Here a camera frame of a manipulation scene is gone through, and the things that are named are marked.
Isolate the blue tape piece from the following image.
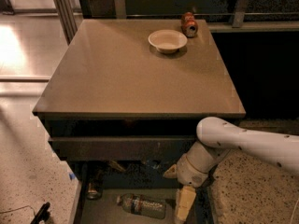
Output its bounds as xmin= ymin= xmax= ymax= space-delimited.
xmin=68 ymin=173 xmax=76 ymax=180

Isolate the metal window rail frame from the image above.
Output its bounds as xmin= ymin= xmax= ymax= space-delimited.
xmin=53 ymin=0 xmax=299 ymax=39

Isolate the clear plastic water bottle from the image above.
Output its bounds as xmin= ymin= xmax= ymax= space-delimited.
xmin=116 ymin=193 xmax=166 ymax=219

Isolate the dark top drawer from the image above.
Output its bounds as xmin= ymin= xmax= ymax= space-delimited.
xmin=49 ymin=135 xmax=195 ymax=161

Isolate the white bowl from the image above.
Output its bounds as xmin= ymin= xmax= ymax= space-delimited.
xmin=148 ymin=30 xmax=188 ymax=54

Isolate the open middle drawer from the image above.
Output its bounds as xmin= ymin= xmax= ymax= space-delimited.
xmin=68 ymin=166 xmax=218 ymax=224

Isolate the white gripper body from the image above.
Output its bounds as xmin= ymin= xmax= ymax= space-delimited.
xmin=177 ymin=154 xmax=212 ymax=189

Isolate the dark can in drawer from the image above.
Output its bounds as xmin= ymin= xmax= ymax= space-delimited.
xmin=86 ymin=170 xmax=103 ymax=200

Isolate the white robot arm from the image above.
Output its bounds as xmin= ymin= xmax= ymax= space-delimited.
xmin=164 ymin=117 xmax=299 ymax=224

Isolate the thin floor cable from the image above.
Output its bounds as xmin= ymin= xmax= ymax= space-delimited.
xmin=0 ymin=204 xmax=36 ymax=217

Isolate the red soda can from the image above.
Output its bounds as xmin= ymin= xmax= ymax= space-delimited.
xmin=181 ymin=12 xmax=198 ymax=37

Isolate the black object on floor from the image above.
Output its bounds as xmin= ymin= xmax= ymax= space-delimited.
xmin=30 ymin=202 xmax=50 ymax=224

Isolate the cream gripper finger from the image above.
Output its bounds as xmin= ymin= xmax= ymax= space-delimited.
xmin=163 ymin=164 xmax=178 ymax=179
xmin=174 ymin=186 xmax=196 ymax=224

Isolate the grey drawer cabinet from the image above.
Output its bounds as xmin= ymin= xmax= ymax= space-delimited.
xmin=32 ymin=18 xmax=247 ymax=224

